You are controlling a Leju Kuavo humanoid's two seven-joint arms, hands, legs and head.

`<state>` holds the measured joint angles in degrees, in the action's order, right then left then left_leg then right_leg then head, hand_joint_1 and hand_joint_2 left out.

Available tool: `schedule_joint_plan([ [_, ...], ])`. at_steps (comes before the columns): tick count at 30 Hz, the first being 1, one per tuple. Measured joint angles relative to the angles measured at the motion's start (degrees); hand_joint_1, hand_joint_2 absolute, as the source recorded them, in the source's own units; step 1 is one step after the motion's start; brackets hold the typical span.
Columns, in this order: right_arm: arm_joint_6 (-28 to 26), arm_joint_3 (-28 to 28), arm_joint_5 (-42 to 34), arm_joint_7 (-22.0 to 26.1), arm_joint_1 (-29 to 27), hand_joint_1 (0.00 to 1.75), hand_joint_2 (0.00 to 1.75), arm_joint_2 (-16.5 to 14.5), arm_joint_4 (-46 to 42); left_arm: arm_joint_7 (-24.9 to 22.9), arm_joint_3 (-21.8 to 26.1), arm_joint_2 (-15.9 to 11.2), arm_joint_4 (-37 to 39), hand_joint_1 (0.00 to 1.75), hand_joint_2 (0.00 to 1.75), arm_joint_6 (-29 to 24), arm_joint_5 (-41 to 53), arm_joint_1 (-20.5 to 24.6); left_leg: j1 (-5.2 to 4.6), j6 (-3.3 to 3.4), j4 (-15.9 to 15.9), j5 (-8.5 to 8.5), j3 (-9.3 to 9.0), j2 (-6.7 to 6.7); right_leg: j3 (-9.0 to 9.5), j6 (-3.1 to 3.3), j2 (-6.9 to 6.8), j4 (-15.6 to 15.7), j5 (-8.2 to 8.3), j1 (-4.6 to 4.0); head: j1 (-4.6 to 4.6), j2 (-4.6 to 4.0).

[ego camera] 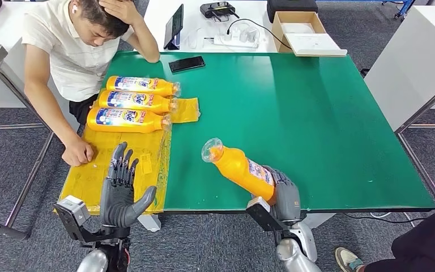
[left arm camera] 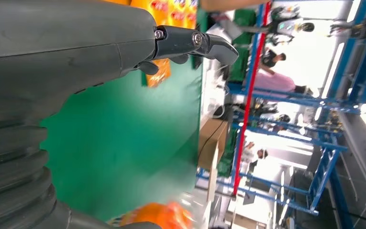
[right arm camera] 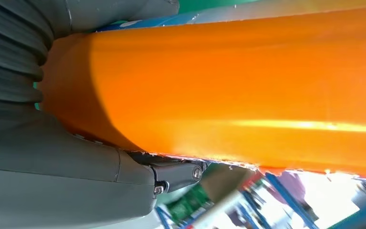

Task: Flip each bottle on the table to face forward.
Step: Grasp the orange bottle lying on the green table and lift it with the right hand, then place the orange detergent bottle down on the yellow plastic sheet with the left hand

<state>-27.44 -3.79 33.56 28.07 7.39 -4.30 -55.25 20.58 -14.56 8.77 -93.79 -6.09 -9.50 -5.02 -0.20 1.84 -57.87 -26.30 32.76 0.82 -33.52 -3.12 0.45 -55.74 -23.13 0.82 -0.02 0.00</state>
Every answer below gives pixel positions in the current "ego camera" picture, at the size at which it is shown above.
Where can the black case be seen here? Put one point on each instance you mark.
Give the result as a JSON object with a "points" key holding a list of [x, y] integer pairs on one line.
{"points": [[289, 5]]}

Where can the green table mat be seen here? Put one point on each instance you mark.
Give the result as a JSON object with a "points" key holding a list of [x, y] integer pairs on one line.
{"points": [[334, 131]]}

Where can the black tablet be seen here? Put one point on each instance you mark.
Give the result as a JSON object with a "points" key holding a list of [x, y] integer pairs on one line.
{"points": [[174, 26]]}

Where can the white power strip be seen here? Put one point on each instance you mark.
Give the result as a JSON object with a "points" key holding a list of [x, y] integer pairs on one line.
{"points": [[236, 42]]}

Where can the orange detergent bottle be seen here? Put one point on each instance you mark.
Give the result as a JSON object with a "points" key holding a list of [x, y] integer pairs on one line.
{"points": [[146, 125], [236, 169], [157, 88], [157, 107]]}

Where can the black antenna device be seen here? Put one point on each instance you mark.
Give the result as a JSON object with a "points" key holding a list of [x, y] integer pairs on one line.
{"points": [[217, 9]]}

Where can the yellow taped cardboard sheet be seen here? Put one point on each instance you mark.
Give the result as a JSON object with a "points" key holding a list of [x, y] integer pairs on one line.
{"points": [[90, 180]]}

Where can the white side table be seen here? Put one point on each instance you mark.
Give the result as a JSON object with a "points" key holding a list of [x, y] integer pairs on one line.
{"points": [[416, 60]]}

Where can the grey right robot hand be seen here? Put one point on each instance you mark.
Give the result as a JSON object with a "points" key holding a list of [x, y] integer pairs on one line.
{"points": [[287, 199]]}

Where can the white box lid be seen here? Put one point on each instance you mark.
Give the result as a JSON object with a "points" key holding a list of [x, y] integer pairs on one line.
{"points": [[315, 43]]}

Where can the person's right hand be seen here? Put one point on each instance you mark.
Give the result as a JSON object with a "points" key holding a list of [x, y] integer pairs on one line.
{"points": [[76, 152]]}

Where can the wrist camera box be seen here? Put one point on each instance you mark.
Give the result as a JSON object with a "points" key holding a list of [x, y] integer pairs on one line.
{"points": [[73, 210], [264, 216]]}

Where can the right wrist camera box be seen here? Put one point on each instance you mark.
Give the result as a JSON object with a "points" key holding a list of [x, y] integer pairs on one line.
{"points": [[264, 216]]}

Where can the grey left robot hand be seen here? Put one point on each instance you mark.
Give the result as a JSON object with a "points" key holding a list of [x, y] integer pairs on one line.
{"points": [[118, 202]]}

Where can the white table foot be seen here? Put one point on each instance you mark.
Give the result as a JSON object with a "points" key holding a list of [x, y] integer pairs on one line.
{"points": [[315, 221], [149, 223]]}

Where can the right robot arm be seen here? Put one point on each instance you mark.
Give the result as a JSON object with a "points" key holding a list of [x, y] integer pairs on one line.
{"points": [[296, 255]]}

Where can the black smartphone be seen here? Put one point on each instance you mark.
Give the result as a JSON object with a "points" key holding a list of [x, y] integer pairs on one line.
{"points": [[186, 64]]}

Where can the person's left hand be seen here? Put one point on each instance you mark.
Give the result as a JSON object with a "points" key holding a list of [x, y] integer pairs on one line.
{"points": [[123, 9]]}

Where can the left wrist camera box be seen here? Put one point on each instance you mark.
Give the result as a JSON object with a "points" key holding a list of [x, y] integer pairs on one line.
{"points": [[73, 210]]}

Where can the person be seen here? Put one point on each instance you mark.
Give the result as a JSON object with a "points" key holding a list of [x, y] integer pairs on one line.
{"points": [[427, 244], [71, 49]]}

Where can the brown cardboard box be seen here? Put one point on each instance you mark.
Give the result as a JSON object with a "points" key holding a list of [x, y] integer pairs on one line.
{"points": [[276, 37]]}

